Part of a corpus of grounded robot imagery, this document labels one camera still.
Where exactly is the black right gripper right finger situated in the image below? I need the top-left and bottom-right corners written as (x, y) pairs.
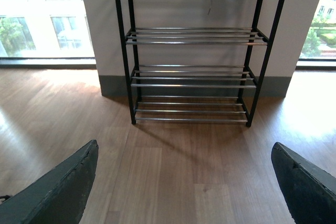
top-left (271, 142), bottom-right (335, 223)

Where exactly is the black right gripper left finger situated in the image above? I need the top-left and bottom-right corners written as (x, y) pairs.
top-left (1, 140), bottom-right (99, 223)

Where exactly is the black metal shoe rack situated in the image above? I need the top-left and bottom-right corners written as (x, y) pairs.
top-left (115, 0), bottom-right (285, 126)

